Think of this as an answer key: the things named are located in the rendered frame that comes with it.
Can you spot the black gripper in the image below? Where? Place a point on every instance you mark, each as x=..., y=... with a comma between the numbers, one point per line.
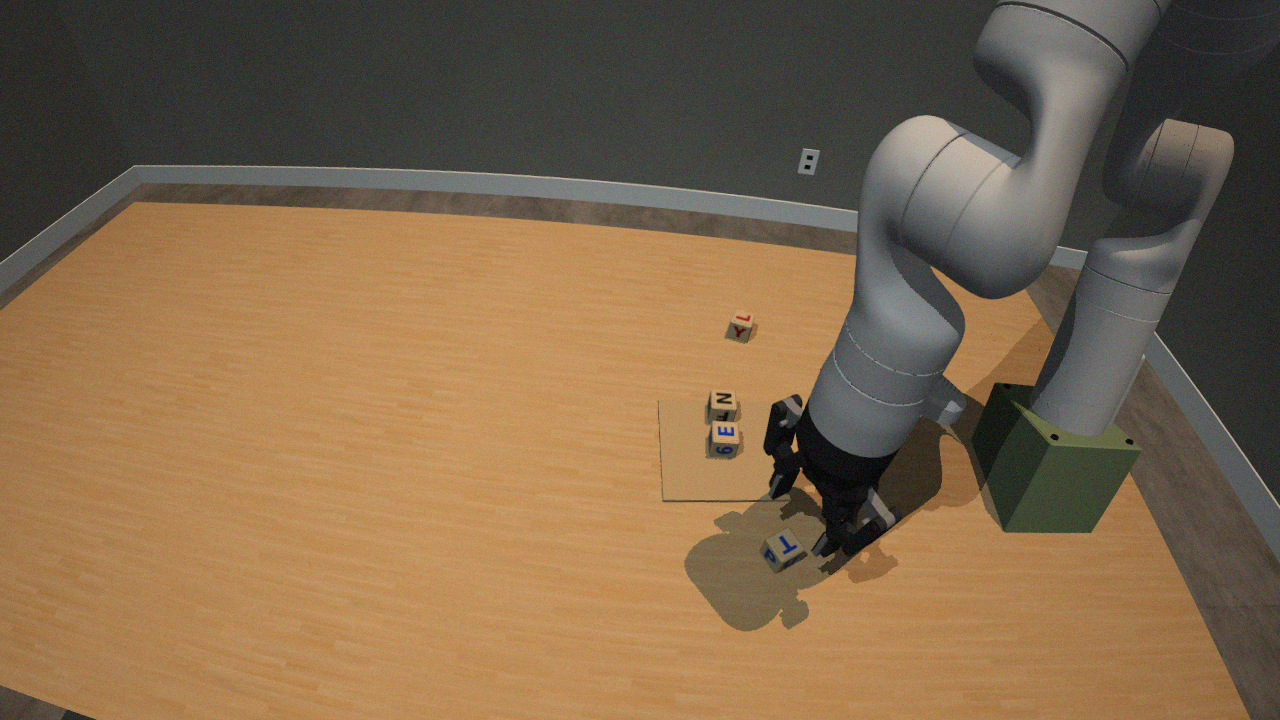
x=861, y=476

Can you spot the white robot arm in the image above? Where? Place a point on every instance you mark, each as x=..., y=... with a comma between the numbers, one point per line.
x=991, y=221

